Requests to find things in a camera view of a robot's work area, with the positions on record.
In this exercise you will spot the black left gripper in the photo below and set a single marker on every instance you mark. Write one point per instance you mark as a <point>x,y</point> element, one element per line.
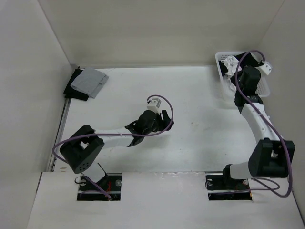
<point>163,123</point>

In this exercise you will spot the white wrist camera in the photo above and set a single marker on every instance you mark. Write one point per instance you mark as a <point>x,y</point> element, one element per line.
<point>266,68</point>
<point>154,105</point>

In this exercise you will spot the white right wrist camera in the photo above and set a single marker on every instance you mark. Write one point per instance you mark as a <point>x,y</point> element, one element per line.
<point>266,68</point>

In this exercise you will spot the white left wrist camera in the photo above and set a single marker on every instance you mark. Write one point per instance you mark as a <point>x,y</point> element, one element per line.
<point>154,105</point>

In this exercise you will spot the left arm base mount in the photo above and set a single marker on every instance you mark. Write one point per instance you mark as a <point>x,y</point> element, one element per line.
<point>111,184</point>

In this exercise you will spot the folded grey tank top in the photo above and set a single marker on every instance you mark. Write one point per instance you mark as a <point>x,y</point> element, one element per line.
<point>90,81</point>

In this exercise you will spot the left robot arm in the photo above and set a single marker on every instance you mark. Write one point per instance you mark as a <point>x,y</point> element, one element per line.
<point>81,150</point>

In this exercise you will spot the white plastic laundry basket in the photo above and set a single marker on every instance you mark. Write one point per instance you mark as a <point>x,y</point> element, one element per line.
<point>227,93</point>

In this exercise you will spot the white tank top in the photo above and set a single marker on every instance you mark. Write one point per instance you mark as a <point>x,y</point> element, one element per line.
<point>230,63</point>

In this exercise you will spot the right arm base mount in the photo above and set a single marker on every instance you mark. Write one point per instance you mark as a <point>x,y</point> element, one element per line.
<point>220,189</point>

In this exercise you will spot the folded black tank top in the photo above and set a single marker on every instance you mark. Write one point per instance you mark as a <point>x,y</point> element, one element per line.
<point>70,93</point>

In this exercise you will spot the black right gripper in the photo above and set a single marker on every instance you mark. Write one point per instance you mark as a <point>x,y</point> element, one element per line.
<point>241,72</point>

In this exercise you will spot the black garment in basket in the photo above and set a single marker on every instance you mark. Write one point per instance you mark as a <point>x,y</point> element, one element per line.
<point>249,60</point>

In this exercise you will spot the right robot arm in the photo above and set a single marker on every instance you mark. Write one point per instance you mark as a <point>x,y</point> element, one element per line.
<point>268,159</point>

